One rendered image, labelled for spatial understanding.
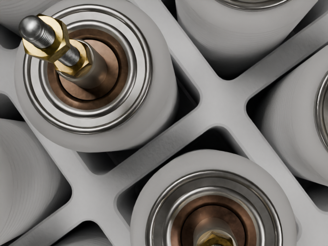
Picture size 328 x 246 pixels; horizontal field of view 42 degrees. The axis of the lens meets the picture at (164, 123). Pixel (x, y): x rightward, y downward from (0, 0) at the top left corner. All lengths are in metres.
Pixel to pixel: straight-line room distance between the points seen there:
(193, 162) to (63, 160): 0.12
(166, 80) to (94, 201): 0.12
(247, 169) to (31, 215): 0.16
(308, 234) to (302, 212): 0.02
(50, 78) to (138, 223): 0.10
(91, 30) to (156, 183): 0.10
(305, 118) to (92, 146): 0.12
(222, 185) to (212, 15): 0.10
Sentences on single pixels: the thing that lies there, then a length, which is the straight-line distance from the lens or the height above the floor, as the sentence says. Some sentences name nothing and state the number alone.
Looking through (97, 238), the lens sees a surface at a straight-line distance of 0.36.
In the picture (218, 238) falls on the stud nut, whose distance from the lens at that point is 0.21.
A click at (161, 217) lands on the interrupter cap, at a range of 0.24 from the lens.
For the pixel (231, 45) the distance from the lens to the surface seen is 0.29.
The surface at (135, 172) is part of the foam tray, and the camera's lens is 0.32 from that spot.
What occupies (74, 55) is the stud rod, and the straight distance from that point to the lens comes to 0.21.
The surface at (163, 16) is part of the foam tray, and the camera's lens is 0.33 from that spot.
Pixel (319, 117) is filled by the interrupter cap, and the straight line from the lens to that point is 0.25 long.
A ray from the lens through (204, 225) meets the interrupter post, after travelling 0.23.
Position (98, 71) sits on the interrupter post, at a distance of 0.23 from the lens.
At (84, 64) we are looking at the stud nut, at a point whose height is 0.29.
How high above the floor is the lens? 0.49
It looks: 85 degrees down
